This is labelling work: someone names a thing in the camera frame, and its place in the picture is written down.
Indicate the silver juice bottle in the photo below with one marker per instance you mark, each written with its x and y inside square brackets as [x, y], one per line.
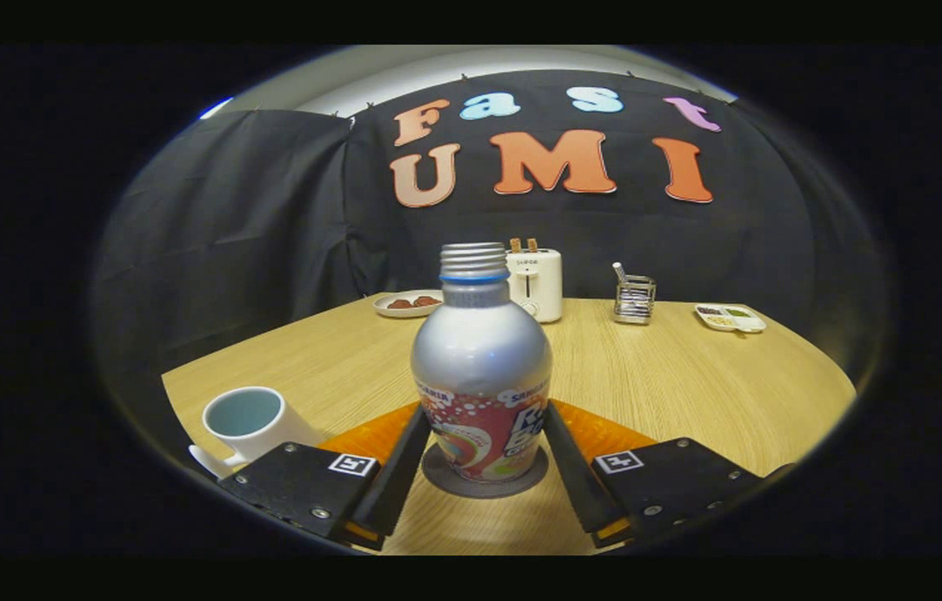
[479, 359]

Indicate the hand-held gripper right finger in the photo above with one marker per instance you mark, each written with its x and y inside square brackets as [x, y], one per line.
[571, 476]

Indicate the red food pieces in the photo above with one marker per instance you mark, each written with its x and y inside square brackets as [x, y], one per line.
[412, 302]

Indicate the white toaster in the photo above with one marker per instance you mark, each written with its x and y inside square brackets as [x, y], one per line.
[541, 288]

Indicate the black backdrop cloth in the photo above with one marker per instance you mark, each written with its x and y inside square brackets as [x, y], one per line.
[229, 234]

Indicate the dark round coaster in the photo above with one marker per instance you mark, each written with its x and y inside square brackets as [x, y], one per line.
[441, 484]

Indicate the white divided tray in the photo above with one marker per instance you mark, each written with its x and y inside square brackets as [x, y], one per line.
[729, 319]

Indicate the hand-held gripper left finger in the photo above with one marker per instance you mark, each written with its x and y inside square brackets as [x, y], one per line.
[400, 484]

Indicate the white cup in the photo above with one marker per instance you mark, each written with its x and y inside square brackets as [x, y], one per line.
[270, 438]

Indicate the wooden table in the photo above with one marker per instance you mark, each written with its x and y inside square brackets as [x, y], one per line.
[671, 384]

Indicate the white round plate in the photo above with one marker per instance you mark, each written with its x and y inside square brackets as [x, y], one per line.
[404, 311]

